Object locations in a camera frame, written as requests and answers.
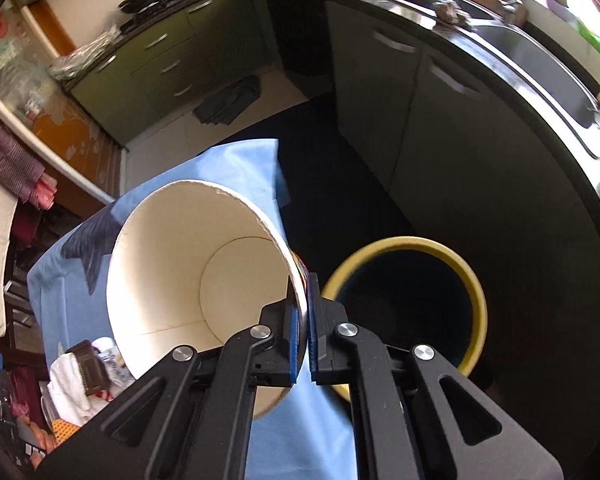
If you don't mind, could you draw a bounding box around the white paper cup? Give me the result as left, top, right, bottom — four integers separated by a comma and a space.
104, 179, 311, 421

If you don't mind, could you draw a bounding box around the stainless kitchen sink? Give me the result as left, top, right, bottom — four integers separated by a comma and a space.
467, 22, 600, 158

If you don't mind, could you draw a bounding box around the plaid red cloth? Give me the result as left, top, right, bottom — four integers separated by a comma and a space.
0, 121, 57, 210

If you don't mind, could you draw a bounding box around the clear plastic bag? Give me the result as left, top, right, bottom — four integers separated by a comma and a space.
47, 25, 121, 81

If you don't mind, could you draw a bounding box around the dark floor mat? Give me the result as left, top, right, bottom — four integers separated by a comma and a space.
193, 75, 261, 126

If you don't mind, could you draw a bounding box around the yellow-rimmed dark trash bin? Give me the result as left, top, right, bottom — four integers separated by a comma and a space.
322, 236, 488, 376

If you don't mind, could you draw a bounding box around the blue star-print tablecloth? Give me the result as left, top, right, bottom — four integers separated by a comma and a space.
27, 139, 356, 479

